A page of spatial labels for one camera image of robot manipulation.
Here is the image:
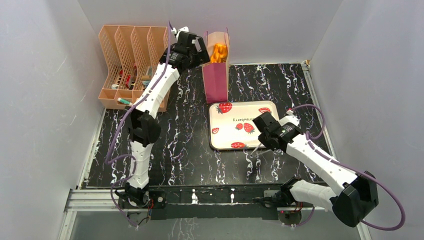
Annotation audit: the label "orange braided fake bread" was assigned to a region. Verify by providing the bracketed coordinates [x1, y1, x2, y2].
[210, 43, 229, 63]

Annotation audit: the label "pink paper gift bag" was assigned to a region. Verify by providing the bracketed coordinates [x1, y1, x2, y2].
[201, 29, 230, 104]

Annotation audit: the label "silver metal tongs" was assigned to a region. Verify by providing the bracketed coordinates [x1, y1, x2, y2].
[250, 143, 273, 157]

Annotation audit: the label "strawberry print metal tray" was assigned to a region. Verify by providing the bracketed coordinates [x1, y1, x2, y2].
[208, 100, 279, 151]

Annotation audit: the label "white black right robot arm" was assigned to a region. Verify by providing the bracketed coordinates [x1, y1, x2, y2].
[253, 112, 379, 227]

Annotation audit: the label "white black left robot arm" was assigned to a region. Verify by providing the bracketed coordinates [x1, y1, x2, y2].
[119, 27, 210, 208]

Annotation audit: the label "peach plastic file organizer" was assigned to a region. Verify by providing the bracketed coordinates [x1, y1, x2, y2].
[98, 25, 169, 110]

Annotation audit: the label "green white tube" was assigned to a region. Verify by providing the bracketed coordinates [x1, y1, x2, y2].
[117, 97, 133, 106]

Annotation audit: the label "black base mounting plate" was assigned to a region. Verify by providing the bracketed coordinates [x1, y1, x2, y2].
[113, 183, 312, 223]

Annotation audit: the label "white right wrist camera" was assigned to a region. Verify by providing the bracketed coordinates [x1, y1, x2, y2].
[278, 109, 300, 127]

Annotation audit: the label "aluminium frame rail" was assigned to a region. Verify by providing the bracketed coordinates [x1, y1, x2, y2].
[64, 188, 364, 213]

